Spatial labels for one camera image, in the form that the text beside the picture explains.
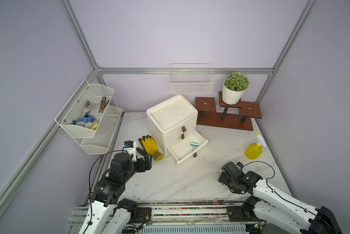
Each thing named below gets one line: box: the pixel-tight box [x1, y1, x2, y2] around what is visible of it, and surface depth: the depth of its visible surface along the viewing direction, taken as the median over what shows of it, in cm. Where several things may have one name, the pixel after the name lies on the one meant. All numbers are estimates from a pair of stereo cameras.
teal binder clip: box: [190, 141, 199, 153], surface depth 101 cm
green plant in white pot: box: [221, 71, 250, 105], surface depth 87 cm
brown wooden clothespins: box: [98, 96, 110, 114], surface depth 82 cm
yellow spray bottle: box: [244, 132, 267, 160], surface depth 90 cm
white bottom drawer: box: [166, 130, 209, 168], surface depth 99 cm
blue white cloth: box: [72, 99, 99, 131], surface depth 73 cm
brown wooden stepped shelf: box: [194, 91, 263, 132], surface depth 110 cm
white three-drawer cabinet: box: [146, 94, 199, 153], surface depth 88 cm
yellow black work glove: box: [136, 135, 164, 162], surface depth 100 cm
